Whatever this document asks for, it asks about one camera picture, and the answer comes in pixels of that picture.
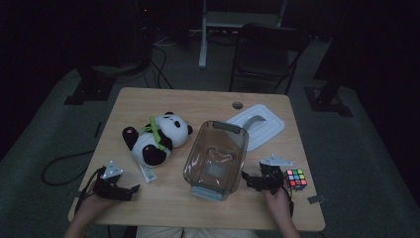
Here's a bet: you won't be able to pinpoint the black computer tower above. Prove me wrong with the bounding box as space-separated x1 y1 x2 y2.
133 0 155 63

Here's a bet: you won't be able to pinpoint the person's left hand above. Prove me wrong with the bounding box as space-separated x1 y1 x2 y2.
77 192 115 226

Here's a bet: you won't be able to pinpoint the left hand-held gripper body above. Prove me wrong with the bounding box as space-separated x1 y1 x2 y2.
92 160 133 202

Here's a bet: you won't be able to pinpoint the right hand-held gripper cable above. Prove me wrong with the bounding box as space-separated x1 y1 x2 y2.
280 186 295 218

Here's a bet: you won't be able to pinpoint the person's right hand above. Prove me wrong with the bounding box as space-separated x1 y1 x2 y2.
263 187 293 221

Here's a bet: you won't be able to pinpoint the black stand base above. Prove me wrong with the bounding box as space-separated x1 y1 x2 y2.
63 65 117 106
303 39 354 117

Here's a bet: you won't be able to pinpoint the panda plush toy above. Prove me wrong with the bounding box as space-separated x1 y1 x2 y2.
122 111 194 183

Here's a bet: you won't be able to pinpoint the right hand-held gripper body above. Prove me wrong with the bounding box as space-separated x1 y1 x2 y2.
256 154 294 195

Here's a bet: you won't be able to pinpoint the white metal desk frame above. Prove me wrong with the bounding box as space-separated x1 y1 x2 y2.
198 0 288 69

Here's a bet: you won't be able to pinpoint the white storage box lid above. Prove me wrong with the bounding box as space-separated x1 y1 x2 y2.
226 103 285 152

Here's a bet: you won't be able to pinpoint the colourful puzzle cube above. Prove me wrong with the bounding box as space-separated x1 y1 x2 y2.
284 169 308 191

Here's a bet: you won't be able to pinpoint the black cable bundle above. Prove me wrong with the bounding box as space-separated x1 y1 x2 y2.
145 43 174 90

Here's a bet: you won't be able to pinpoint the left hand-held gripper cable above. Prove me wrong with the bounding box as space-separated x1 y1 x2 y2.
73 167 107 216

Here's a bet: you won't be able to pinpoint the black folding chair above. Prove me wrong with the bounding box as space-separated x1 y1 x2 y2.
229 23 311 96

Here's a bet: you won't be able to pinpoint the hand-held gripper cable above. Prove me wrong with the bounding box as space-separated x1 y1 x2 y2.
73 167 107 216
280 186 295 218

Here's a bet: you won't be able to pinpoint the black floor cable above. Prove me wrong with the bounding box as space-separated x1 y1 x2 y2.
42 150 97 186

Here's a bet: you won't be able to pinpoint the clear storage box grey handles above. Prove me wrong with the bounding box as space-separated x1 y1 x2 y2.
182 120 250 201

